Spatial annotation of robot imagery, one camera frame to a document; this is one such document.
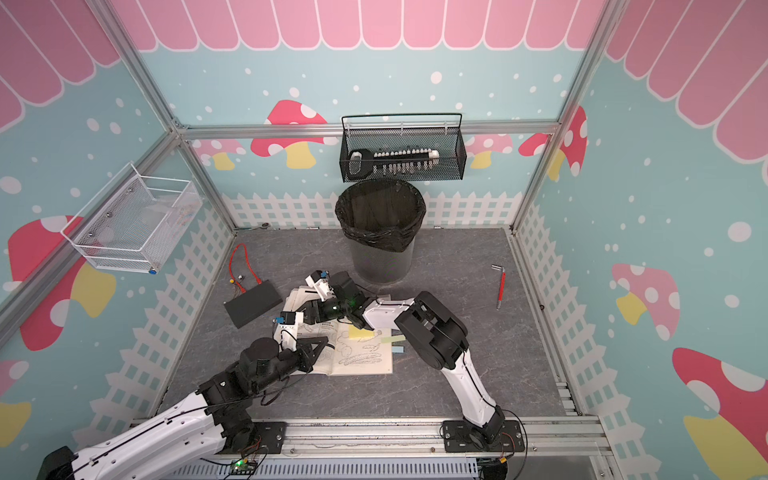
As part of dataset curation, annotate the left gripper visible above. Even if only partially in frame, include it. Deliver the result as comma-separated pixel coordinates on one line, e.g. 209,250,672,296
253,336,329,394

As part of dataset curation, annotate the sketch tutorial book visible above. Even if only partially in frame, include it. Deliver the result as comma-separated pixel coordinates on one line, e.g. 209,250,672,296
273,320,393,376

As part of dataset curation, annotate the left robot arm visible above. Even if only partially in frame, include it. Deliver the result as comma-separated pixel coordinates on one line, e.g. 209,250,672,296
37,336,328,479

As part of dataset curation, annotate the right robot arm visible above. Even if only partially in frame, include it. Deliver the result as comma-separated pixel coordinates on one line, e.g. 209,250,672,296
300,270,505,446

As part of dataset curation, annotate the black flat box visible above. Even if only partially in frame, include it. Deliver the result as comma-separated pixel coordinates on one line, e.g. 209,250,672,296
224,281,283,329

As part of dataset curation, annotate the mesh trash bin black bag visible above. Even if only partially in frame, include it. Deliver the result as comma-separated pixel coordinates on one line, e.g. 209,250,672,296
335,179,427,284

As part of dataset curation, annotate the small circuit board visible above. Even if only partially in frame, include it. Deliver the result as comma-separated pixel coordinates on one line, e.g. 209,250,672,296
229,458,260,477

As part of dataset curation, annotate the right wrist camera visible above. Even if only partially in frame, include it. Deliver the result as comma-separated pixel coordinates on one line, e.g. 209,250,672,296
305,270,334,301

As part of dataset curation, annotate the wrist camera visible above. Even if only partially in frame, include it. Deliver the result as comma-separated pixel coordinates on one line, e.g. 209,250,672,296
305,270,334,301
275,311,304,329

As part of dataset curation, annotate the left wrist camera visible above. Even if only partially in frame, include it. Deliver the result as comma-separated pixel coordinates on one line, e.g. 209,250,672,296
275,311,304,329

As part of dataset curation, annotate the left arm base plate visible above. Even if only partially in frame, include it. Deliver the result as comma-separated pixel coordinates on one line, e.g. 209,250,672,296
222,421,288,456

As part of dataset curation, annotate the red cable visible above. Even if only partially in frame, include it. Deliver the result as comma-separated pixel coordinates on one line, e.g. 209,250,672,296
227,242,263,294

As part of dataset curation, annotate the red handled hex key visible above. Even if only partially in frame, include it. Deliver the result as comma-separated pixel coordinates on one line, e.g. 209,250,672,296
491,264,506,310

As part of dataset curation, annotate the black wire wall basket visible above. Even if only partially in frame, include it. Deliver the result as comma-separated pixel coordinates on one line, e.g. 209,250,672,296
339,113,467,182

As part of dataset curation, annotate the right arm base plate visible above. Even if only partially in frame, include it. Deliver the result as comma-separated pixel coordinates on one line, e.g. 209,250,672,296
439,420,526,455

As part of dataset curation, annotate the white wire wall basket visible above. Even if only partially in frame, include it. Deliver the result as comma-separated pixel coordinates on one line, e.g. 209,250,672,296
60,163,203,275

